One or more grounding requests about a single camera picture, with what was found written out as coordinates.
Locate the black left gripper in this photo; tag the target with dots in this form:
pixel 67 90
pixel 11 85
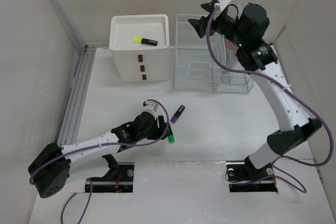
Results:
pixel 159 129

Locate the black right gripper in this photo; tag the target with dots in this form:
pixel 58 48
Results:
pixel 199 25

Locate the green highlighter marker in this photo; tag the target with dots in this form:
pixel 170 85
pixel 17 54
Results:
pixel 169 135

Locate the purple highlighter marker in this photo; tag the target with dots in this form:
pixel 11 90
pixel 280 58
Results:
pixel 177 114

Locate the white top drawer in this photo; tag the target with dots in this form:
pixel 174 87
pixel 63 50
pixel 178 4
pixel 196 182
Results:
pixel 136 57

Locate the white drawer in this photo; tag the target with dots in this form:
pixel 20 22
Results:
pixel 136 57
pixel 144 77
pixel 144 68

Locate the white bottom drawer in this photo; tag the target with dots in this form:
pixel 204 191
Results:
pixel 144 77

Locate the yellow highlighter marker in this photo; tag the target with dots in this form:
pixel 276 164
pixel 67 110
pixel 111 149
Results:
pixel 145 41

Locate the clear mesh document pouch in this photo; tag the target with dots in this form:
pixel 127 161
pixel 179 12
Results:
pixel 230 46

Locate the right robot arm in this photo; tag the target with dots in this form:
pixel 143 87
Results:
pixel 258 60

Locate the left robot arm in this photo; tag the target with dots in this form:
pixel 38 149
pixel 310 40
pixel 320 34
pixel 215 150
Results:
pixel 55 165

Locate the white drawer organizer body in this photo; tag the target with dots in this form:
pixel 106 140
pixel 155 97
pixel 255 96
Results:
pixel 139 46

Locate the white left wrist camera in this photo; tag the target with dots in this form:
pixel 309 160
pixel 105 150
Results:
pixel 150 107

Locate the white wire mesh file rack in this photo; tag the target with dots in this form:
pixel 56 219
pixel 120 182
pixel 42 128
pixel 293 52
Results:
pixel 195 70

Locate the aluminium rail frame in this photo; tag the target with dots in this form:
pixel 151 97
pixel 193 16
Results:
pixel 69 128

